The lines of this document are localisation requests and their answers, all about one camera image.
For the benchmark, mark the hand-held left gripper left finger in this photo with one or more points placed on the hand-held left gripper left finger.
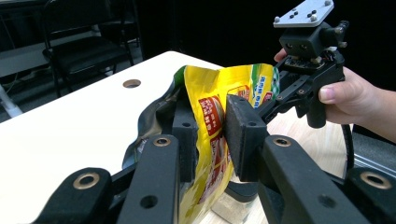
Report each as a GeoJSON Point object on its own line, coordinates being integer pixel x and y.
{"type": "Point", "coordinates": [155, 174]}

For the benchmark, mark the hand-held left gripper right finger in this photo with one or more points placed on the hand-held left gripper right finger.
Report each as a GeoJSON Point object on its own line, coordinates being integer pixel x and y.
{"type": "Point", "coordinates": [280, 180]}

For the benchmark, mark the clear jar with black lid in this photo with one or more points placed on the clear jar with black lid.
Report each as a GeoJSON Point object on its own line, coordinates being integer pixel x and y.
{"type": "Point", "coordinates": [236, 199]}

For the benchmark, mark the yellow green snack bag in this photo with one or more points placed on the yellow green snack bag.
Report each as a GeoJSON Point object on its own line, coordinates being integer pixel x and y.
{"type": "Point", "coordinates": [211, 93]}

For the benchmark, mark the black folding chair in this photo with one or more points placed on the black folding chair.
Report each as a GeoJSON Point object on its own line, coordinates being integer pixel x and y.
{"type": "Point", "coordinates": [84, 53]}

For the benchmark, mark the white desk leg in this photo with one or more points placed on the white desk leg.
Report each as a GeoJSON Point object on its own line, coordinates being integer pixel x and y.
{"type": "Point", "coordinates": [8, 104]}

